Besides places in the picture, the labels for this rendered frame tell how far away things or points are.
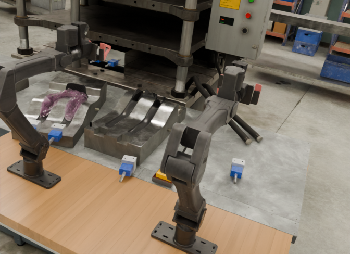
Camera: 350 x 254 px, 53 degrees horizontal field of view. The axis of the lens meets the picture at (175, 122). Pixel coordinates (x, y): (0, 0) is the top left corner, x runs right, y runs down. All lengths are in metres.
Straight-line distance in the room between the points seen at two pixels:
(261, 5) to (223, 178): 0.96
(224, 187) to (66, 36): 0.79
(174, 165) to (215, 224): 0.45
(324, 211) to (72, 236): 2.05
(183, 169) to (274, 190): 0.69
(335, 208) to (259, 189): 1.54
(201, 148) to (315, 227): 1.94
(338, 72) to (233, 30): 3.05
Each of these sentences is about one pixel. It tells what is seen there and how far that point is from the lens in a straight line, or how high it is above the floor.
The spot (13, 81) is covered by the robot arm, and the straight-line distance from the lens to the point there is 1.10.
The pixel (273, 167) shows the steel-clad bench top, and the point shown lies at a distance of 1.56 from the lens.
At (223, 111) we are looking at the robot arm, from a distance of 0.92.
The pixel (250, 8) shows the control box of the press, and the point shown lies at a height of 1.34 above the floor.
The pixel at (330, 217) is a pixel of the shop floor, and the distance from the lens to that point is 2.80.
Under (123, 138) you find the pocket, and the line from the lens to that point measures 1.44.
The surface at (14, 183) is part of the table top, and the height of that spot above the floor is 0.80.
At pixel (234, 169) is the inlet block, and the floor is 0.84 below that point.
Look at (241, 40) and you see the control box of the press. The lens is 1.99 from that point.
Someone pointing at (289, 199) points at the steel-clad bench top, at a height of 0.80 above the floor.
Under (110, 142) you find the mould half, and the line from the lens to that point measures 1.42.
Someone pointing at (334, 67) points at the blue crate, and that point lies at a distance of 4.89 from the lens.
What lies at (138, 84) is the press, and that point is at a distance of 2.17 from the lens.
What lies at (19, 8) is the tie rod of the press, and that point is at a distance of 2.57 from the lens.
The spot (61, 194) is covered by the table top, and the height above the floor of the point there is 0.80.
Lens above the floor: 1.61
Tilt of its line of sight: 28 degrees down
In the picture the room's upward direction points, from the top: 8 degrees clockwise
